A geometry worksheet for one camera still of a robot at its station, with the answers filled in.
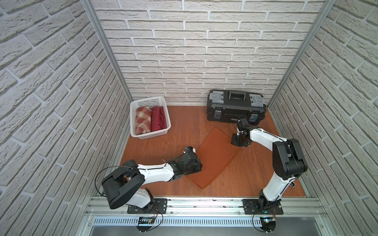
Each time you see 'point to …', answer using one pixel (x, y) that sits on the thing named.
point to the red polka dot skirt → (158, 120)
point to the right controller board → (268, 223)
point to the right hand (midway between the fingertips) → (236, 142)
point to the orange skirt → (215, 153)
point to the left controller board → (145, 223)
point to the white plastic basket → (147, 102)
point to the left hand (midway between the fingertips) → (205, 164)
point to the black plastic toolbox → (232, 105)
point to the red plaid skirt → (143, 120)
